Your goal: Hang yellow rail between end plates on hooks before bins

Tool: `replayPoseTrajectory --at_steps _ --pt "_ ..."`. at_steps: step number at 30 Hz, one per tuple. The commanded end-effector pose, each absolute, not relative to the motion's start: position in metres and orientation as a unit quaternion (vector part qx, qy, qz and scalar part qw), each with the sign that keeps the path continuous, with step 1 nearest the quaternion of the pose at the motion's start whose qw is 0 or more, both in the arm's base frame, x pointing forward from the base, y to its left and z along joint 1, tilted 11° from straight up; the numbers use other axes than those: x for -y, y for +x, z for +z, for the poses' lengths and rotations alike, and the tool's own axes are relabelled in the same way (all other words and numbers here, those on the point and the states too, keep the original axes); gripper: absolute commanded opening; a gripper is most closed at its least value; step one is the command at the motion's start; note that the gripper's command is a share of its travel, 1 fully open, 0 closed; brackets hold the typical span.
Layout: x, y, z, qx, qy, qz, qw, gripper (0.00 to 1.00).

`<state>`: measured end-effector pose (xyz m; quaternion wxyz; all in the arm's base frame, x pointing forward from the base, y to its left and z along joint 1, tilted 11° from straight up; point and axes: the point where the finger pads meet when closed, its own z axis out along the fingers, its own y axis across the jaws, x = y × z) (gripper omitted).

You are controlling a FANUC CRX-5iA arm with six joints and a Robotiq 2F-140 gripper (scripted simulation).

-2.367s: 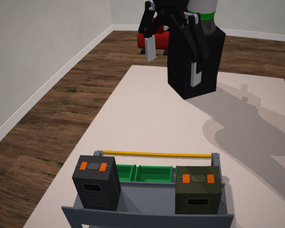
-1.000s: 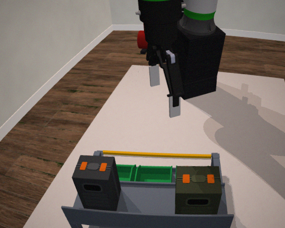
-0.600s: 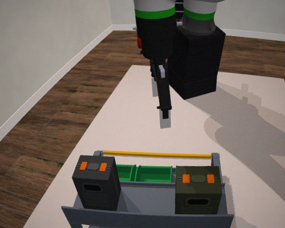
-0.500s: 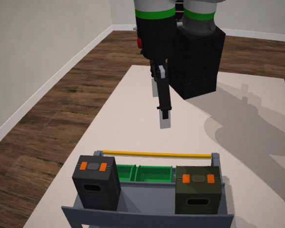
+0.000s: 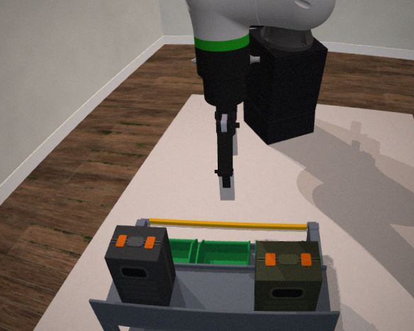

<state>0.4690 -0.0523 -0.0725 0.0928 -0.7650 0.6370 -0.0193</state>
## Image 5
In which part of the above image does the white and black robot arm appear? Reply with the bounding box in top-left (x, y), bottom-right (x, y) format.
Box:
top-left (185, 0), bottom-right (335, 81)

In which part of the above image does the yellow long thin bar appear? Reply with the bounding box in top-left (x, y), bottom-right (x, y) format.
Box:
top-left (149, 218), bottom-right (307, 230)

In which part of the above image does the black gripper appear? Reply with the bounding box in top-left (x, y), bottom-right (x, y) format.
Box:
top-left (203, 76), bottom-right (246, 200)

